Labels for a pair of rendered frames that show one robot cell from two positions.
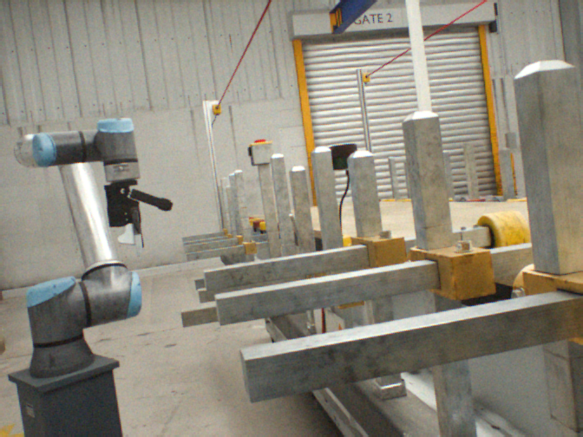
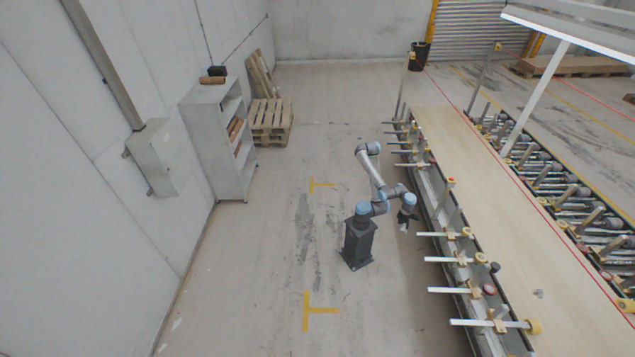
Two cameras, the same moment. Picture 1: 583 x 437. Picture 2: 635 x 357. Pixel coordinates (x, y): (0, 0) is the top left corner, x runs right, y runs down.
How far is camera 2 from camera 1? 1.81 m
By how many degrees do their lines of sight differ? 40
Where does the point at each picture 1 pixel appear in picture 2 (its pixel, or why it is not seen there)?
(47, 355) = (359, 225)
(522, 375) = (516, 345)
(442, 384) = not seen: outside the picture
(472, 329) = not seen: outside the picture
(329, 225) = (478, 279)
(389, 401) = (478, 336)
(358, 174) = (502, 312)
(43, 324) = (361, 219)
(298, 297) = not seen: outside the picture
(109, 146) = (407, 207)
